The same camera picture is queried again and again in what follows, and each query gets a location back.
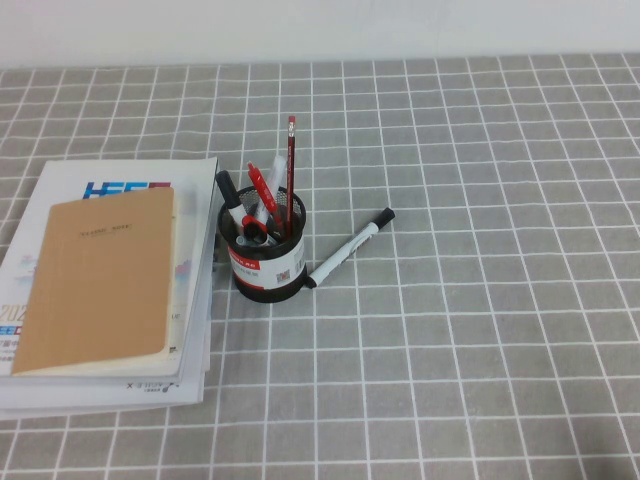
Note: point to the red pencil with eraser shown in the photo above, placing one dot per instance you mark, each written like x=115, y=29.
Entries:
x=290, y=175

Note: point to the grey pen end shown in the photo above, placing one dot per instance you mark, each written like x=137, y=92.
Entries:
x=252, y=240

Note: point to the black mesh pen holder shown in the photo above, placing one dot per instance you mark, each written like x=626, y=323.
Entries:
x=267, y=287

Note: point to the red ballpoint pen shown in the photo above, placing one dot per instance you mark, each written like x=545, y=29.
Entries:
x=262, y=192

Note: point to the white translucent pen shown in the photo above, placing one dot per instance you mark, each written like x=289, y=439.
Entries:
x=276, y=175

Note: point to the white marker with print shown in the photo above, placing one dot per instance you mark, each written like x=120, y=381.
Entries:
x=345, y=250

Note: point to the red and black marker cap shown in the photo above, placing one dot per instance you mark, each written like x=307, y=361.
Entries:
x=254, y=227

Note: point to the white marker black cap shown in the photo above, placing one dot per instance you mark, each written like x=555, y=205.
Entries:
x=228, y=187

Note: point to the grey checked tablecloth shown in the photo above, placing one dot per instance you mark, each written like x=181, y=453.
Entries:
x=450, y=350

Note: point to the brown kraft notebook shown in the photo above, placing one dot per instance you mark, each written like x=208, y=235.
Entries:
x=105, y=285

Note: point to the white book blue lettering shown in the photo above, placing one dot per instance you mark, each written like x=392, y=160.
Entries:
x=65, y=185

